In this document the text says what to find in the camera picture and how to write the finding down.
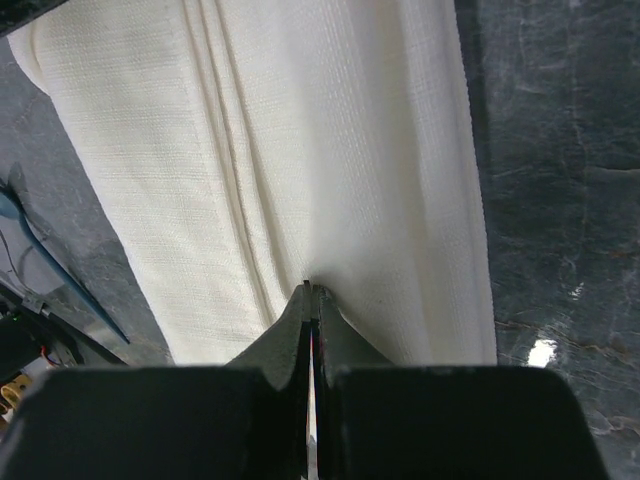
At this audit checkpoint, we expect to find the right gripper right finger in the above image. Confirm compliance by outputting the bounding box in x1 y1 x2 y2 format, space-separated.
312 285 608 479

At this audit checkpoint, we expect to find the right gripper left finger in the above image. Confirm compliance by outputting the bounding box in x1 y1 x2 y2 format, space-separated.
1 284 311 479

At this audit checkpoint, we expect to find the white cloth napkin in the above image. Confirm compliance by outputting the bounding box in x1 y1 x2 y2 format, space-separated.
8 1 497 365

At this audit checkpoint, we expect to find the blue plastic spoon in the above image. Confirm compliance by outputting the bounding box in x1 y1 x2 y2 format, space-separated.
1 187 130 345

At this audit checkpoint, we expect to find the yellow patterned strap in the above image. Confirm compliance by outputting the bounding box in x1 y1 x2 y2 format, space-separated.
0 377 34 416

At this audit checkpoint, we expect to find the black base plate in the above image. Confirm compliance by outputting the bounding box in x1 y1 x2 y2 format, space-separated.
1 286 126 383

